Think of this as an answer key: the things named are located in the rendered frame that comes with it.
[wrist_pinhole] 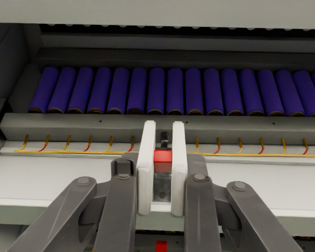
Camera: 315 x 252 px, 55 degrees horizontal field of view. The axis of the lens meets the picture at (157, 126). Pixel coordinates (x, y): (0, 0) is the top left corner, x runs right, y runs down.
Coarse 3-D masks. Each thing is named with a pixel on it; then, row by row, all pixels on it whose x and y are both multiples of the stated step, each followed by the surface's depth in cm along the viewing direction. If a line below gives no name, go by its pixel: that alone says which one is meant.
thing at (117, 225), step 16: (112, 160) 15; (128, 160) 15; (112, 176) 15; (128, 176) 15; (112, 192) 13; (128, 192) 13; (112, 208) 12; (128, 208) 12; (112, 224) 11; (128, 224) 11; (96, 240) 11; (112, 240) 11; (128, 240) 11
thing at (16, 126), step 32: (0, 128) 29; (32, 128) 29; (64, 128) 29; (96, 128) 28; (128, 128) 28; (160, 128) 28; (192, 128) 28; (224, 128) 28; (256, 128) 28; (288, 128) 28
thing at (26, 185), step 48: (0, 48) 32; (144, 48) 36; (192, 48) 36; (240, 48) 35; (288, 48) 35; (0, 96) 32; (0, 144) 29; (48, 144) 30; (96, 144) 30; (192, 144) 30; (288, 144) 30; (0, 192) 27; (48, 192) 27; (288, 192) 27
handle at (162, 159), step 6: (156, 150) 19; (162, 150) 19; (168, 150) 19; (156, 156) 19; (162, 156) 19; (168, 156) 19; (156, 162) 19; (162, 162) 19; (168, 162) 19; (156, 168) 21; (162, 168) 21; (168, 168) 21; (162, 174) 24; (168, 174) 24
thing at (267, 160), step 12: (48, 156) 29; (60, 156) 29; (72, 156) 29; (84, 156) 29; (96, 156) 29; (108, 156) 29; (120, 156) 29; (204, 156) 28; (216, 156) 28; (228, 156) 28; (240, 156) 28; (252, 156) 28; (264, 156) 28; (276, 156) 28; (288, 156) 28
